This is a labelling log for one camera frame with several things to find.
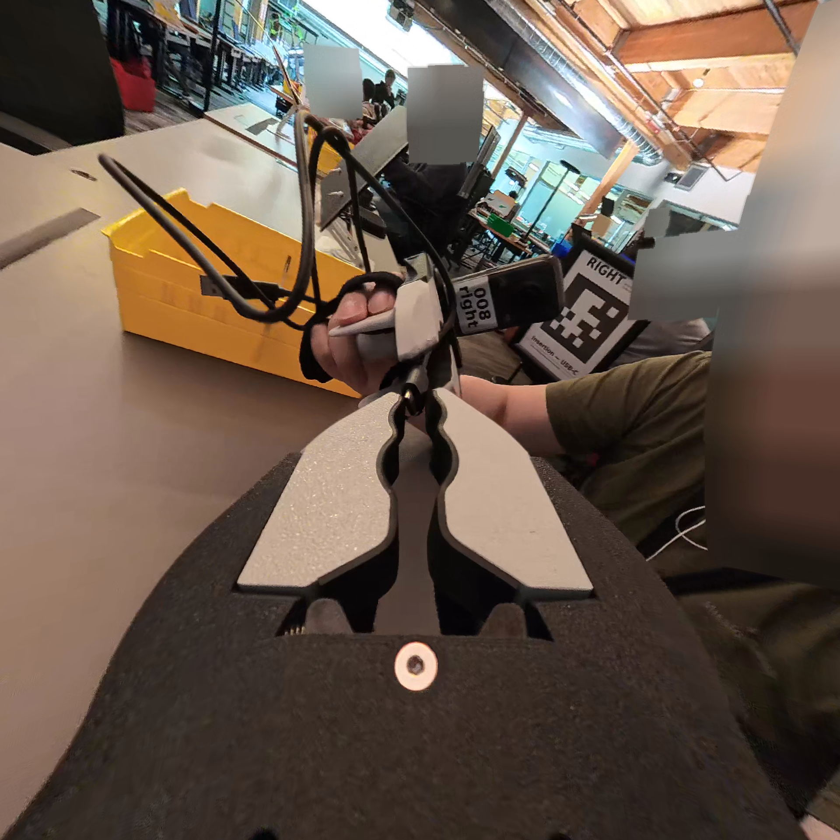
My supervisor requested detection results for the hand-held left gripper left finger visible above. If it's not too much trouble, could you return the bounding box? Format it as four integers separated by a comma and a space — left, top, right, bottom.
235, 392, 400, 592

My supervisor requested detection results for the yellow plastic bin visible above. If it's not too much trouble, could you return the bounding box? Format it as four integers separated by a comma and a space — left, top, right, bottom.
101, 189, 366, 399

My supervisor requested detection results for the tilted black board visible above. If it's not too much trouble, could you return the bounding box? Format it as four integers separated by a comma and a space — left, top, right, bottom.
318, 108, 409, 231

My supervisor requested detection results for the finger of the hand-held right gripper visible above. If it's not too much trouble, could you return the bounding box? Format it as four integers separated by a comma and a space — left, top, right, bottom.
392, 279, 455, 363
420, 338, 464, 400

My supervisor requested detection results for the person's olive shirt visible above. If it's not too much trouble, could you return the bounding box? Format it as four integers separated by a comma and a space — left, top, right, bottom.
545, 351, 840, 840

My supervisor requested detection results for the thin white cable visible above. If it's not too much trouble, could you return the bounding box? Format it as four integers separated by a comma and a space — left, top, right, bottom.
646, 505, 707, 563

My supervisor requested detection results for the black usb-c cable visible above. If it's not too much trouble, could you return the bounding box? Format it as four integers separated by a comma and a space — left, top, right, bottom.
97, 108, 463, 421

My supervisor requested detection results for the person's right forearm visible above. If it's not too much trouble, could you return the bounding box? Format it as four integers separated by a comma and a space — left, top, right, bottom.
459, 375, 567, 457

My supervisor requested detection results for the black white marker sign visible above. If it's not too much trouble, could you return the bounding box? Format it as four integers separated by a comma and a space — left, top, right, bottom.
512, 233, 651, 383

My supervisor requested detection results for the person's right hand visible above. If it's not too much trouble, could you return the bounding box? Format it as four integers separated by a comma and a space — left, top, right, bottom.
311, 287, 403, 396

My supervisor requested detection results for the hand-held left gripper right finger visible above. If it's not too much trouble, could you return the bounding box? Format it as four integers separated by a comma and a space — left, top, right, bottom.
430, 387, 595, 601

